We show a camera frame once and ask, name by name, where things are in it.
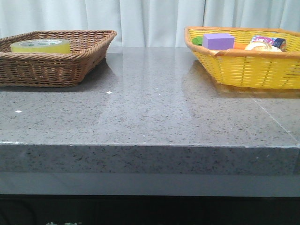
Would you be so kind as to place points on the yellow packing tape roll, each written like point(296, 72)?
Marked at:
point(48, 45)

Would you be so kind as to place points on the green toy leaf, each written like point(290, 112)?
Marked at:
point(197, 41)

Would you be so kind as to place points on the white curtain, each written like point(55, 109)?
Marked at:
point(145, 23)

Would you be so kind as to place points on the purple foam block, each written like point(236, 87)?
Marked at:
point(218, 41)

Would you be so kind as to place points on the cream bread roll toy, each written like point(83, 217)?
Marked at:
point(262, 47)

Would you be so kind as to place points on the colourful snack packet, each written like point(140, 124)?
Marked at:
point(275, 42)

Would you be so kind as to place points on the brown wicker basket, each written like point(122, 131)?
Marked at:
point(88, 49)

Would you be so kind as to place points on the yellow wicker basket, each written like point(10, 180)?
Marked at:
point(250, 69)

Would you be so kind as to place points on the orange toy carrot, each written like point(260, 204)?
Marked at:
point(240, 46)

